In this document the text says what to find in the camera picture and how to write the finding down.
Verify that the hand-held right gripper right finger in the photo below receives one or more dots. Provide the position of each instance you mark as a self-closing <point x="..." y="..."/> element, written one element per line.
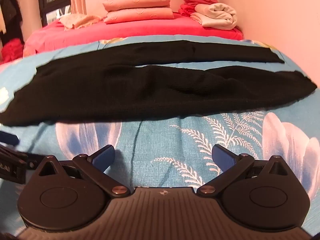
<point x="223" y="158"/>

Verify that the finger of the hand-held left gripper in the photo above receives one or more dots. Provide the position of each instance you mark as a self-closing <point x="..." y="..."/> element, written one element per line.
<point x="12" y="153"/>
<point x="8" y="138"/>

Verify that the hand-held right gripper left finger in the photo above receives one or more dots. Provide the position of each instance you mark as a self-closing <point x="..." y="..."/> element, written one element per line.
<point x="103" y="158"/>

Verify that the black pants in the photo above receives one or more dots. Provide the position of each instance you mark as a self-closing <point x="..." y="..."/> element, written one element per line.
<point x="150" y="90"/>

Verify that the blue floral blanket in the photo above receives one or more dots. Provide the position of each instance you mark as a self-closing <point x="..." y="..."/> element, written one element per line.
<point x="160" y="142"/>

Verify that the black hanging coats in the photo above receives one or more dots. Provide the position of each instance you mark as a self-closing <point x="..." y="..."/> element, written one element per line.
<point x="10" y="17"/>

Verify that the red bed sheet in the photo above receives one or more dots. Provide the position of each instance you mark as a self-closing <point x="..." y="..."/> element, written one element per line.
<point x="125" y="31"/>

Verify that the beige towel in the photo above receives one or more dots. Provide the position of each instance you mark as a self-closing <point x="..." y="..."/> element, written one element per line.
<point x="80" y="21"/>

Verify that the white folded blanket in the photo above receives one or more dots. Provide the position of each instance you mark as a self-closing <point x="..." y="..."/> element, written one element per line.
<point x="217" y="15"/>

